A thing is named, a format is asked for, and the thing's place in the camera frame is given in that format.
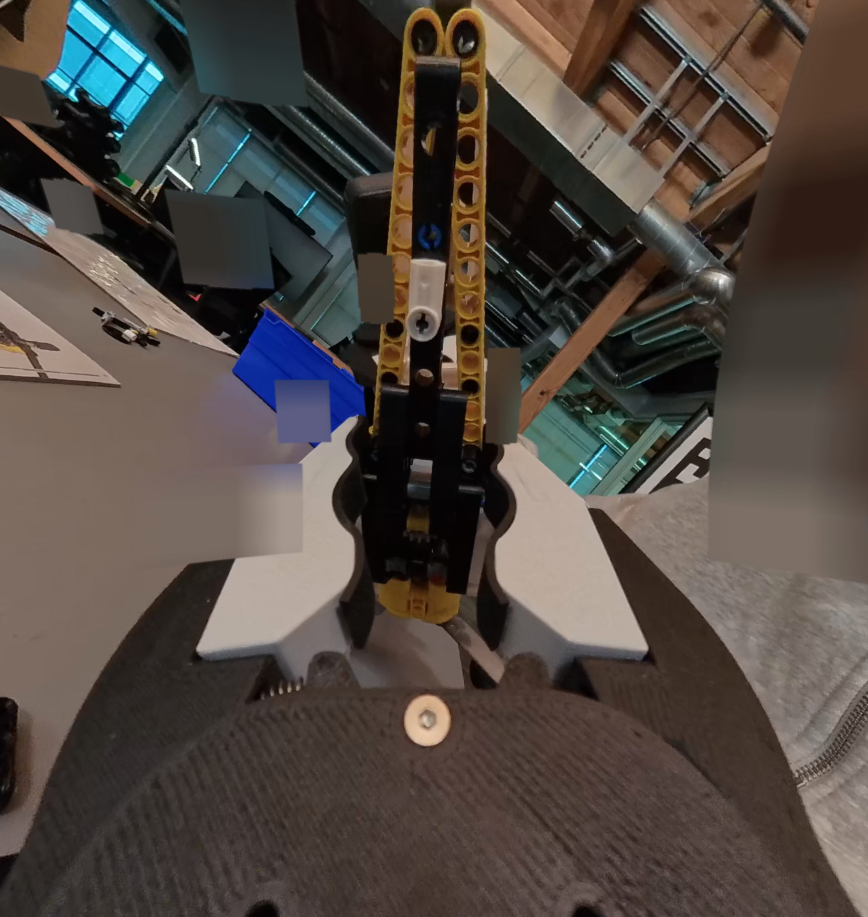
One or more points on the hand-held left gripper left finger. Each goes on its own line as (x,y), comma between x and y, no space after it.
(283,609)

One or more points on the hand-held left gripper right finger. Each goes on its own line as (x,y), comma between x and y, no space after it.
(570,587)

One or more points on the zebra striped lego helicopter model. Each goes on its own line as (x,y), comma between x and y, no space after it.
(434,430)

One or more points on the small cluster of lego parts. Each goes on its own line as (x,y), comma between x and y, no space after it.
(125,329)

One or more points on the open lego instruction booklet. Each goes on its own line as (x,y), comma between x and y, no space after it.
(18,358)

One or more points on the blue plastic bin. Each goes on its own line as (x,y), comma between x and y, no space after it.
(290,351)

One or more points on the marker sign on black stand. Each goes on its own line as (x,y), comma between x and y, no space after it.
(684,458)

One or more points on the person's grey sweatshirt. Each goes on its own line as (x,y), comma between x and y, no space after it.
(799,645)

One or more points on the white paper leaflet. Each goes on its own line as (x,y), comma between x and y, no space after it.
(118,272)

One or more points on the silver ventilation duct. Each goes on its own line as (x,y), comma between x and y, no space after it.
(684,251)

